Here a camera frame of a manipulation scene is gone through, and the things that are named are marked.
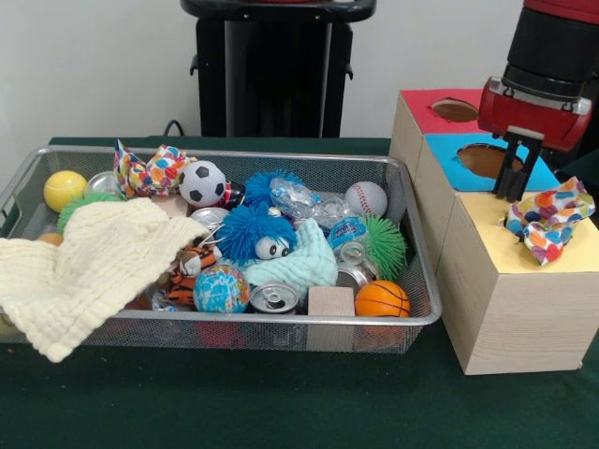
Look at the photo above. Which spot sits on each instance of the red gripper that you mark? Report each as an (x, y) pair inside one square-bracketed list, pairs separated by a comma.
[(529, 117)]

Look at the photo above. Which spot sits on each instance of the colourful dotted napkin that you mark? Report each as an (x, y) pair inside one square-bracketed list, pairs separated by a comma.
[(159, 170), (547, 220)]

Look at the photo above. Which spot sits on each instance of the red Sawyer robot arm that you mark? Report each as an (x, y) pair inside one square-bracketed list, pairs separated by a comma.
[(552, 47)]

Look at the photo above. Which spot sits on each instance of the wooden box with three holes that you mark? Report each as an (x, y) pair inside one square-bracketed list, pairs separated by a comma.
[(515, 318)]

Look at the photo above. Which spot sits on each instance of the silver mesh bin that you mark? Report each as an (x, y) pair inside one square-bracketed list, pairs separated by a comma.
[(140, 334)]

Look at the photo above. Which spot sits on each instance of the green cloth side table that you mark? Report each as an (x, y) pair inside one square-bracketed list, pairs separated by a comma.
[(585, 173)]

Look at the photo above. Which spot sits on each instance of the black upright board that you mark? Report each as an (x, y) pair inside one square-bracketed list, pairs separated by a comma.
[(594, 140)]

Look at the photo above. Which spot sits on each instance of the green spiky ball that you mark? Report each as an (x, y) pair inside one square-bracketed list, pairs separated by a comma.
[(386, 245)]

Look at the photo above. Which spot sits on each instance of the white baseball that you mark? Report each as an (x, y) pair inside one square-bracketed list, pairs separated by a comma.
[(367, 198)]

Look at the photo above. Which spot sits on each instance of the orange basketball toy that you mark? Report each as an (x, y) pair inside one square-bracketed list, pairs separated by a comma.
[(381, 299)]

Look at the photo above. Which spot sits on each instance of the light blue cloth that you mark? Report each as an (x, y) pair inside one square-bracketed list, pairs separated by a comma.
[(309, 262)]

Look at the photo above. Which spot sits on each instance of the blue spiky ball with eyes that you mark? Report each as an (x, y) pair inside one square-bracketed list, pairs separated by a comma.
[(248, 229)]

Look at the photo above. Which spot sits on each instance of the black and white soccer ball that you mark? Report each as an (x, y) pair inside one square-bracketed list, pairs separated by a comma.
[(201, 184)]

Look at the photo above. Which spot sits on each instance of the small globe ball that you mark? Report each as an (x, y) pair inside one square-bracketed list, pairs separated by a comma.
[(220, 289)]

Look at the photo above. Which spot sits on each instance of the dark green tablecloth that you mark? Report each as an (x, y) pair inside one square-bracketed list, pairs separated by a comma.
[(281, 407)]

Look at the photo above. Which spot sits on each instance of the cream waffle cloth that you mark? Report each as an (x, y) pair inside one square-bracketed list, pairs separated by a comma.
[(93, 262)]

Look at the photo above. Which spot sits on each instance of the yellow tennis ball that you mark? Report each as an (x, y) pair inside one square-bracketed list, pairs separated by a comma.
[(65, 191)]

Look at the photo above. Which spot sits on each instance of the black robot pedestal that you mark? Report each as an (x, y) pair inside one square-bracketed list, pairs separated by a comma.
[(262, 70)]

